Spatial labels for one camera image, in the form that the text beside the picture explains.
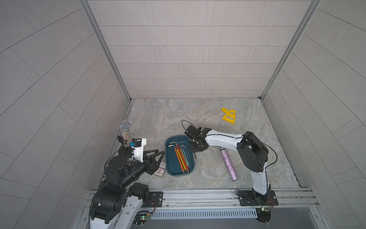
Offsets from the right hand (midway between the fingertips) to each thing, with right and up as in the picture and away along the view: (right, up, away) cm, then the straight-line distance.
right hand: (192, 150), depth 91 cm
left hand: (-13, +8, -30) cm, 33 cm away
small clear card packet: (-18, -8, -12) cm, 23 cm away
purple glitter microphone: (+22, -11, -13) cm, 28 cm away
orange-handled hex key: (-9, -3, -6) cm, 11 cm away
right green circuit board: (+35, -25, -22) cm, 48 cm away
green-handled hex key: (-6, -2, -4) cm, 8 cm away
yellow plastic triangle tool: (+28, +22, +15) cm, 38 cm away
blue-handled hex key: (-5, -2, -4) cm, 7 cm away
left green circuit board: (-24, -24, -25) cm, 43 cm away
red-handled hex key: (-7, -1, -4) cm, 8 cm away
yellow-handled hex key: (-9, +1, -3) cm, 10 cm away
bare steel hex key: (+1, -2, -4) cm, 5 cm away
